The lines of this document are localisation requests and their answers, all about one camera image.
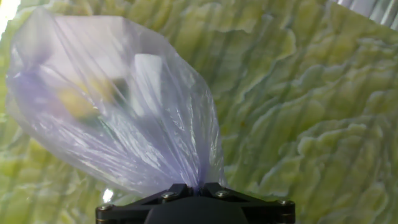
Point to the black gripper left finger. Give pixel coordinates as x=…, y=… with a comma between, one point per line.
x=124, y=213

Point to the translucent purple plastic bag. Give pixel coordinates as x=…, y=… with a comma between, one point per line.
x=140, y=140

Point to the yellow object inside bag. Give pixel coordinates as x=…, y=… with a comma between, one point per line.
x=74, y=102

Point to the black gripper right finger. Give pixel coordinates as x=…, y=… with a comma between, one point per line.
x=267, y=211

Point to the tall white pack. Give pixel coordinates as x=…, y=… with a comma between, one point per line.
x=147, y=81

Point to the green marble pattern mat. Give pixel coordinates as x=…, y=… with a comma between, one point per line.
x=295, y=109

